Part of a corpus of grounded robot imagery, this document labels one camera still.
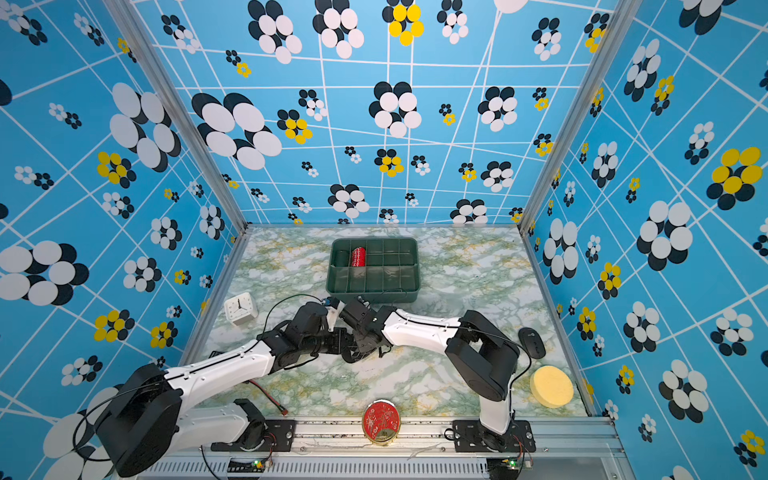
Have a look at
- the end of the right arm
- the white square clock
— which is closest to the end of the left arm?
the end of the right arm

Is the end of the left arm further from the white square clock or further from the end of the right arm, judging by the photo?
the white square clock

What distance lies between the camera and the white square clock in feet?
3.07

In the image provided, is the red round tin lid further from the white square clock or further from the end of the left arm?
the white square clock

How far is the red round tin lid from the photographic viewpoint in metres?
0.72

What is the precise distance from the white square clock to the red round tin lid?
0.48 m
